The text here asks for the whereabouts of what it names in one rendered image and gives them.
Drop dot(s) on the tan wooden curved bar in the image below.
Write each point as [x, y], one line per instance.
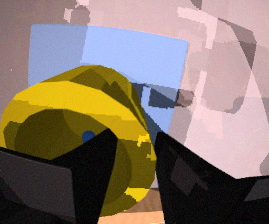
[147, 210]

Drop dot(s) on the blue marble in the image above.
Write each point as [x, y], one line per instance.
[86, 136]

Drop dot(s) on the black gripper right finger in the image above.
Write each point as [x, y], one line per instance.
[193, 191]

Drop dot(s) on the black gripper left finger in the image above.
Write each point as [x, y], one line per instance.
[71, 186]

